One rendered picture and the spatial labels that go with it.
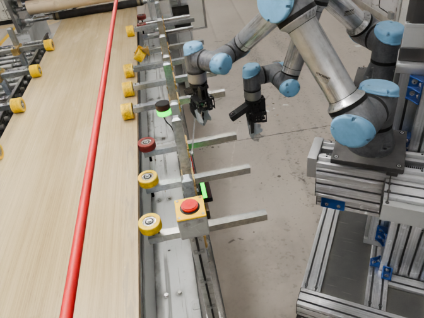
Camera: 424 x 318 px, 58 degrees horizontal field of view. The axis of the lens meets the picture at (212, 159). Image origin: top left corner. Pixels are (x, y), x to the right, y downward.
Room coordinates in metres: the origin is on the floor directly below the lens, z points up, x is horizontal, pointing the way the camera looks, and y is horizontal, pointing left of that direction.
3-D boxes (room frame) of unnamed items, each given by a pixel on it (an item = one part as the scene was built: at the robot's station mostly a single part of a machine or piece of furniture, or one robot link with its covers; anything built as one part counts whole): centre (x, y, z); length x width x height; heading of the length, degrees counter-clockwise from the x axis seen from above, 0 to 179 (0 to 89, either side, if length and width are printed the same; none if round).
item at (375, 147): (1.01, -0.54, 1.09); 0.15 x 0.15 x 0.10
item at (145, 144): (1.43, 0.28, 0.85); 0.08 x 0.08 x 0.11
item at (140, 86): (1.95, 0.15, 0.95); 0.50 x 0.04 x 0.04; 94
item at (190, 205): (0.65, 0.07, 1.22); 0.04 x 0.04 x 0.02
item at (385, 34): (1.45, -0.78, 1.21); 0.13 x 0.12 x 0.14; 11
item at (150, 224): (0.94, 0.25, 0.85); 0.08 x 0.08 x 0.11
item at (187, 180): (0.91, 0.09, 0.86); 0.04 x 0.04 x 0.48; 4
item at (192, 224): (0.65, 0.07, 1.18); 0.07 x 0.07 x 0.08; 4
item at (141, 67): (2.19, 0.17, 0.95); 0.50 x 0.04 x 0.04; 94
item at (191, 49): (1.37, 0.01, 1.29); 0.09 x 0.08 x 0.11; 45
